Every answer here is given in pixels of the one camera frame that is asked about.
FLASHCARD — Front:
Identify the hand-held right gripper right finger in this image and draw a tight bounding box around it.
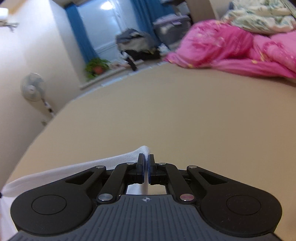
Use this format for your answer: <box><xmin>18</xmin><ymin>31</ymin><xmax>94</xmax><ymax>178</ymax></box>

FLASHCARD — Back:
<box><xmin>148</xmin><ymin>154</ymin><xmax>230</xmax><ymax>204</ymax></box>

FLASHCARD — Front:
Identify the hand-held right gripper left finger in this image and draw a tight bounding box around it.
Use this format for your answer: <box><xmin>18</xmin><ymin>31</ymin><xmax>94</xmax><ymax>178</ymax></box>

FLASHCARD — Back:
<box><xmin>65</xmin><ymin>153</ymin><xmax>148</xmax><ymax>204</ymax></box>

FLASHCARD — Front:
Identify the white t-shirt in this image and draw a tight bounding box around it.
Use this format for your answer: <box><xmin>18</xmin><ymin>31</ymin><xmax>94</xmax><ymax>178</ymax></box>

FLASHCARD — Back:
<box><xmin>0</xmin><ymin>145</ymin><xmax>151</xmax><ymax>241</ymax></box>

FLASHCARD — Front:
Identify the pile of dark clothes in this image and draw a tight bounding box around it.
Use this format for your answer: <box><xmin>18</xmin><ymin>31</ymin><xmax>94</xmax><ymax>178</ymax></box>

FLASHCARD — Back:
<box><xmin>115</xmin><ymin>28</ymin><xmax>163</xmax><ymax>71</ymax></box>

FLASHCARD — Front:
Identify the tan bed mattress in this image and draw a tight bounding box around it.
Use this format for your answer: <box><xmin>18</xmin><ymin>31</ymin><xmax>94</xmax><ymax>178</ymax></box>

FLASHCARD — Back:
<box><xmin>0</xmin><ymin>59</ymin><xmax>296</xmax><ymax>209</ymax></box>

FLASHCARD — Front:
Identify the white window sill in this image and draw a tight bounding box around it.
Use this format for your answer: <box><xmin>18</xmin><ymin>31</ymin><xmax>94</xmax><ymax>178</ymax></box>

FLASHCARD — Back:
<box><xmin>79</xmin><ymin>62</ymin><xmax>162</xmax><ymax>91</ymax></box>

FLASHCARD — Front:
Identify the green potted plant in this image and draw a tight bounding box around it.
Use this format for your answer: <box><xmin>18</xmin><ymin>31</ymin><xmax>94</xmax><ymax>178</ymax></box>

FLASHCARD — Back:
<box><xmin>84</xmin><ymin>58</ymin><xmax>110</xmax><ymax>81</ymax></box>

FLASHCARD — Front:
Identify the white standing fan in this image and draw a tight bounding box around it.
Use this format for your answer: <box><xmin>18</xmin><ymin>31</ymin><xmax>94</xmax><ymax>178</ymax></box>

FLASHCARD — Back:
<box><xmin>20</xmin><ymin>72</ymin><xmax>56</xmax><ymax>117</ymax></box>

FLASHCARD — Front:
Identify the pink floral quilt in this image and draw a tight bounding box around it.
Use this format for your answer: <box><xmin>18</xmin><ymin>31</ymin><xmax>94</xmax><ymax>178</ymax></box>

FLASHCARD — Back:
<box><xmin>163</xmin><ymin>19</ymin><xmax>296</xmax><ymax>81</ymax></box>

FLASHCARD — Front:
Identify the blue curtain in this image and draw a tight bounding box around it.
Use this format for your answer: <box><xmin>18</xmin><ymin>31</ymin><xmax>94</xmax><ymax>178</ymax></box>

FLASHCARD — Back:
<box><xmin>64</xmin><ymin>3</ymin><xmax>98</xmax><ymax>68</ymax></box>
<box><xmin>134</xmin><ymin>0</ymin><xmax>176</xmax><ymax>48</ymax></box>

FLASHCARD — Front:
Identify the white framed window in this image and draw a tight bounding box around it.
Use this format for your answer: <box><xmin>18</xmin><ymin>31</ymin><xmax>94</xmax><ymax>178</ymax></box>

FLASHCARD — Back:
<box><xmin>76</xmin><ymin>0</ymin><xmax>139</xmax><ymax>61</ymax></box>

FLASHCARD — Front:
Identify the white green floral quilt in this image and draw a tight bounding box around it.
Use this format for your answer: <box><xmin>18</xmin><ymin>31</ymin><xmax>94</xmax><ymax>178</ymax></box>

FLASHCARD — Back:
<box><xmin>221</xmin><ymin>0</ymin><xmax>296</xmax><ymax>35</ymax></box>

